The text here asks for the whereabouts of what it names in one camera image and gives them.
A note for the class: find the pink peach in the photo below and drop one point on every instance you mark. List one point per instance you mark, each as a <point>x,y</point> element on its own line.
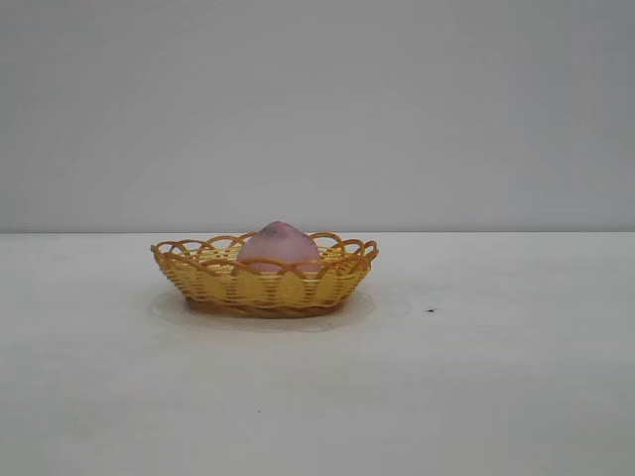
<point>280,248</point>

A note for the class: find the yellow woven wicker basket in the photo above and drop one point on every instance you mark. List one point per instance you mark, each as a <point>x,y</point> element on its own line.
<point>268,292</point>

